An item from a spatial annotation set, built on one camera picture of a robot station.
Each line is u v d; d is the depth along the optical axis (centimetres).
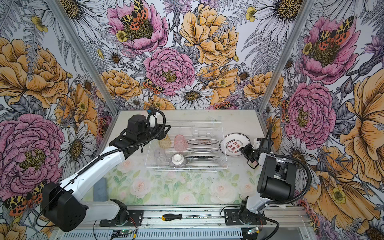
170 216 73
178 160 87
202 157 94
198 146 89
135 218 74
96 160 48
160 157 85
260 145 80
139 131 60
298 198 42
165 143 94
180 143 92
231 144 101
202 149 93
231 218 74
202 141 99
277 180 48
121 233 71
